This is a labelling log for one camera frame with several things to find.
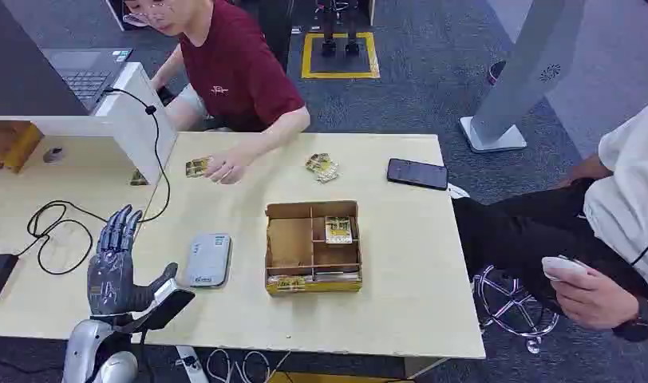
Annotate person in red shirt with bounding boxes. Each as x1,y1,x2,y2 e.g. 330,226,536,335
123,0,312,185

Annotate white desk partition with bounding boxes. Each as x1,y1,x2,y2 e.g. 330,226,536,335
0,61,179,187

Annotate grey flat router device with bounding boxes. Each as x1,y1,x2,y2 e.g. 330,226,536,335
184,233,233,290

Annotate black power cable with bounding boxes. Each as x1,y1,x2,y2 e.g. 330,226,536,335
26,86,172,276

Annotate dark open laptop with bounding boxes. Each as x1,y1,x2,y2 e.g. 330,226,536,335
0,0,135,118

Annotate black wristwatch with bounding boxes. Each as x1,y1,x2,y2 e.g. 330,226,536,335
611,296,648,344

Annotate black smartphone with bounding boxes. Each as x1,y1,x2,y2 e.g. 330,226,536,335
385,157,450,192

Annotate yellow card stack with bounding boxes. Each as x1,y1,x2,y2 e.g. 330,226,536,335
184,156,213,180
305,152,340,185

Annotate white handheld remote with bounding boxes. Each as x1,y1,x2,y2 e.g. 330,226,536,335
541,255,590,282

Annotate person in white shirt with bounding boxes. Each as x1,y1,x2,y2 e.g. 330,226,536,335
452,93,648,348

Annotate yellow printed card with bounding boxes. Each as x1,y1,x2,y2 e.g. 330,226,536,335
324,215,354,246

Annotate chrome chair base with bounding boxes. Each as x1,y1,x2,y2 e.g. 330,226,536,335
471,263,561,356

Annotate brown wooden crate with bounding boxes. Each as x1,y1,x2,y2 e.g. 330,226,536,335
0,120,45,175

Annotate black cabinet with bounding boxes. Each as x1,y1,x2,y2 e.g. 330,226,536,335
105,0,148,32

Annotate black robot leg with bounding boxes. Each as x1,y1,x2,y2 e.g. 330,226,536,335
316,0,339,58
343,0,363,57

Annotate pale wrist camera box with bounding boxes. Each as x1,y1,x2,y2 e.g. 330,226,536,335
137,278,196,334

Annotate wooden card box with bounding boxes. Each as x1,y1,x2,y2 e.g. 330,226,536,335
264,199,364,297

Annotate black office chair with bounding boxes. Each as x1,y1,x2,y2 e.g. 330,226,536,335
232,0,295,74

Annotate white power strip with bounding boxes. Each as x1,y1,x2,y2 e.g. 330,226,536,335
174,345,211,383

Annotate white pillar stand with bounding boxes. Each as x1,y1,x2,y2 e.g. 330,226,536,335
459,0,588,155

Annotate dark shoe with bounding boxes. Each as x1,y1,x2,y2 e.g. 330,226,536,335
486,59,508,87

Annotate white cable bundle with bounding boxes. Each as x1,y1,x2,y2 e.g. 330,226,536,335
206,348,293,383

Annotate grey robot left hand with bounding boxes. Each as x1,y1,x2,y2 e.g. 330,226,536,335
86,204,180,319

